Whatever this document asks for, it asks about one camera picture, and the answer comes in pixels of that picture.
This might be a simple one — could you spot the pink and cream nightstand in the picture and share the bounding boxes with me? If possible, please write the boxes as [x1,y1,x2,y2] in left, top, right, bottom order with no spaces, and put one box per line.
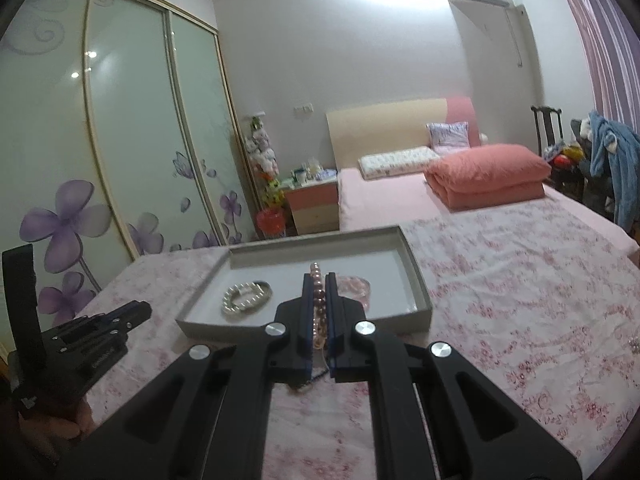
[282,179,341,235]

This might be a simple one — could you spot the pink translucent bangle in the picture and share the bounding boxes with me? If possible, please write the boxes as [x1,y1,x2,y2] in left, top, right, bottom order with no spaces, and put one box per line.
[335,273,372,310]

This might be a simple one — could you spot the bed with pink sheet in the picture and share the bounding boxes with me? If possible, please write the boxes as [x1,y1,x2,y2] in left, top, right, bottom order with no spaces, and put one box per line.
[325,95,640,267]

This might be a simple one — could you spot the grey cardboard box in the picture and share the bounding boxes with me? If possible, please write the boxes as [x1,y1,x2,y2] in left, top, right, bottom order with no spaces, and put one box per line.
[174,224,434,344]

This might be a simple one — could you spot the folded pink quilt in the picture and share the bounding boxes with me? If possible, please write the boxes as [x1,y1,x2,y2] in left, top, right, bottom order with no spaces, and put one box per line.
[423,143,553,211]

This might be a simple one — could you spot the air conditioner pipe cover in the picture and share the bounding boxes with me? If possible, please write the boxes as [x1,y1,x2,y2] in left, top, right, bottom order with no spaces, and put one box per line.
[513,5,526,69]

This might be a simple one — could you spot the blue bathrobe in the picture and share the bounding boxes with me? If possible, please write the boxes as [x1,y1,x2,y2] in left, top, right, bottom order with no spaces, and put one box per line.
[587,109,640,232]

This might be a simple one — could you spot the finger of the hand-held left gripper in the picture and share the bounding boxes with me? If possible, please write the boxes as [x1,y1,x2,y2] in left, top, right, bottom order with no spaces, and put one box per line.
[107,300,153,323]
[101,316,133,340]

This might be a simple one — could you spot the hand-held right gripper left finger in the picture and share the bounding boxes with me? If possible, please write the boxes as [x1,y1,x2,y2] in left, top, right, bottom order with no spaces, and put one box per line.
[61,272,314,480]

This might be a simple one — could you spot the purple pillow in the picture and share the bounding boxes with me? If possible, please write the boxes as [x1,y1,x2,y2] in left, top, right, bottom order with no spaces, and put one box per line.
[425,121,471,155]

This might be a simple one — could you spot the stack of plush toys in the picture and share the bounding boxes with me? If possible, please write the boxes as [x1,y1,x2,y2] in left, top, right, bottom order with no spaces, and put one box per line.
[244,115,284,209]

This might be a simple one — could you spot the black wooden chair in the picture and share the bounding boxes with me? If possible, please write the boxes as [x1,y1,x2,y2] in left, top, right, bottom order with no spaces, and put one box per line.
[530,104,566,162]

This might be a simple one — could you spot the person's left hand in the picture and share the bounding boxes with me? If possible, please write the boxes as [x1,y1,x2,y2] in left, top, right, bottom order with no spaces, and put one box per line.
[19,399,97,462]

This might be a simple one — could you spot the white pearl bracelet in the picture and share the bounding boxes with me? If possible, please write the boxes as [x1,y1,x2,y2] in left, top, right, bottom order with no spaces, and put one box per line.
[221,281,275,317]

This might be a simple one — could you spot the pink striped curtain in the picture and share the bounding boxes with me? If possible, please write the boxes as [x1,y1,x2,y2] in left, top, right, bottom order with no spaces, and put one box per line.
[547,0,640,132]

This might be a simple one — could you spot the floral glass sliding wardrobe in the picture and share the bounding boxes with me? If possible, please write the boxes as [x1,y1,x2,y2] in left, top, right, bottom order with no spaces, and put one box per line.
[0,0,259,352]

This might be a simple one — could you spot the colourful toy pile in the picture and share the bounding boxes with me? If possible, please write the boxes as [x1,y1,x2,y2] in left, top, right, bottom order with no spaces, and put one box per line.
[544,139,587,169]

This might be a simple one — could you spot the white patterned pillow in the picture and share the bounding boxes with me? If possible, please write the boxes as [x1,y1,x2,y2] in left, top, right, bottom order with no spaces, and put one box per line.
[358,145,441,180]

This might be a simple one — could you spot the floral pink tablecloth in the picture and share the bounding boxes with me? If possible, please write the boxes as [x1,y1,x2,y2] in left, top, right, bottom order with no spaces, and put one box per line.
[74,199,640,480]

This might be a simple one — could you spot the pink pearl bracelet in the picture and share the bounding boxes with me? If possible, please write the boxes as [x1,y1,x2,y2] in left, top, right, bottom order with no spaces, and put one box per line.
[289,261,332,389]

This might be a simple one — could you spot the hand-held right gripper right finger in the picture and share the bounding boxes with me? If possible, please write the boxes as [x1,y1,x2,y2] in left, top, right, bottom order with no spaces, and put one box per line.
[325,271,584,480]

